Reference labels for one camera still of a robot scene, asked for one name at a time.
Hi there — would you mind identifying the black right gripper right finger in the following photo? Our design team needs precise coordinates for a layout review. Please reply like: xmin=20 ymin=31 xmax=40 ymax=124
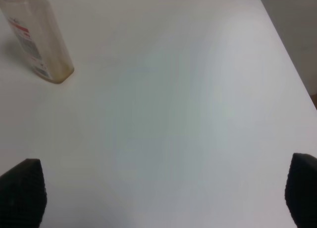
xmin=284 ymin=153 xmax=317 ymax=228

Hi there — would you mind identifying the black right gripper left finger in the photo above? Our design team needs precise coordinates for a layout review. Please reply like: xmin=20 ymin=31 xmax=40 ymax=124
xmin=0 ymin=159 xmax=47 ymax=228

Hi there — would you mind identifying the clear plastic drink bottle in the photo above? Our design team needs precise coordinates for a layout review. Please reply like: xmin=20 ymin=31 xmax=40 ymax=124
xmin=0 ymin=0 xmax=74 ymax=84

